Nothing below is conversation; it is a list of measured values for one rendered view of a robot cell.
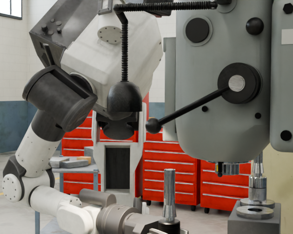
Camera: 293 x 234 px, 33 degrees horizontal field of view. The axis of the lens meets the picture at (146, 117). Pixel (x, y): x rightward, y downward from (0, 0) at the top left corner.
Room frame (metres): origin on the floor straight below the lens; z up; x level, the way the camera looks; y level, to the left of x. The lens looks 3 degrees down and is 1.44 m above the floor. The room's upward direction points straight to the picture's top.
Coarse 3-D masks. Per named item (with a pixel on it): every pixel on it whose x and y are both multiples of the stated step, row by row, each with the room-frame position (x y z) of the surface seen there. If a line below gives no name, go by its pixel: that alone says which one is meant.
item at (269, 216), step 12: (240, 204) 1.29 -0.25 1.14; (252, 204) 1.25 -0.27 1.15; (264, 204) 1.25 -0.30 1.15; (276, 204) 1.31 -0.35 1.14; (240, 216) 1.17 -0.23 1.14; (252, 216) 1.15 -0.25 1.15; (264, 216) 1.15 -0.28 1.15; (276, 216) 1.18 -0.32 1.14; (228, 228) 1.15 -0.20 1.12; (240, 228) 1.15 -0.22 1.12; (252, 228) 1.14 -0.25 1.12; (264, 228) 1.13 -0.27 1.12; (276, 228) 1.12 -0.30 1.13
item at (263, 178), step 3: (249, 177) 1.29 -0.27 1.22; (252, 177) 1.28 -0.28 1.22; (255, 177) 1.27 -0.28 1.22; (258, 177) 1.27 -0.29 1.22; (261, 177) 1.27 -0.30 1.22; (264, 177) 1.27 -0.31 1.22; (252, 180) 1.28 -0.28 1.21; (255, 180) 1.27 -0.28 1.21; (258, 180) 1.27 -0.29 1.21; (261, 180) 1.27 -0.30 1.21; (264, 180) 1.27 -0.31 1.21
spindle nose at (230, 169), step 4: (216, 164) 0.96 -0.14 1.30; (224, 164) 0.94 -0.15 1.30; (228, 164) 0.94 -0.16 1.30; (232, 164) 0.94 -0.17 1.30; (236, 164) 0.95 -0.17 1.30; (216, 168) 0.95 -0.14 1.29; (224, 168) 0.94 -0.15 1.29; (228, 168) 0.94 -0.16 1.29; (232, 168) 0.94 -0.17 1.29; (236, 168) 0.95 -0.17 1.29; (216, 172) 0.95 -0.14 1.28; (224, 172) 0.94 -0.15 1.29; (228, 172) 0.94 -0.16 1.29; (232, 172) 0.94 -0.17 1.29; (236, 172) 0.95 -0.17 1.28
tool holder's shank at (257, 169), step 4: (260, 156) 1.28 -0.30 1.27; (256, 160) 1.28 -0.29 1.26; (260, 160) 1.28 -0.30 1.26; (256, 164) 1.28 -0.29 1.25; (260, 164) 1.28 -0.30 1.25; (256, 168) 1.28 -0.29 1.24; (260, 168) 1.28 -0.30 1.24; (252, 172) 1.29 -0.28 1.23; (256, 172) 1.28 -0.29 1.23; (260, 172) 1.28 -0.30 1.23; (256, 176) 1.28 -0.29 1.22; (260, 176) 1.28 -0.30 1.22
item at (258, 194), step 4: (252, 184) 1.28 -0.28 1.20; (256, 184) 1.27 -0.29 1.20; (260, 184) 1.27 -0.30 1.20; (264, 184) 1.27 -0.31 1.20; (248, 188) 1.29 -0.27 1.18; (252, 188) 1.28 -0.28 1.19; (256, 188) 1.27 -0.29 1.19; (260, 188) 1.27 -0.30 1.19; (264, 188) 1.27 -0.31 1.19; (248, 192) 1.29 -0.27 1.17; (252, 192) 1.28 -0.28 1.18; (256, 192) 1.27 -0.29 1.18; (260, 192) 1.27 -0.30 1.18; (264, 192) 1.27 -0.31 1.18; (248, 196) 1.29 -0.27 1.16; (252, 196) 1.28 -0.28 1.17; (256, 196) 1.27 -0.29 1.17; (260, 196) 1.27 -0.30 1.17; (264, 196) 1.27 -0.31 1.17; (248, 200) 1.29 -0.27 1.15; (252, 200) 1.27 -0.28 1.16; (256, 200) 1.27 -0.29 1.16; (260, 200) 1.27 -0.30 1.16; (264, 200) 1.27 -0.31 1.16
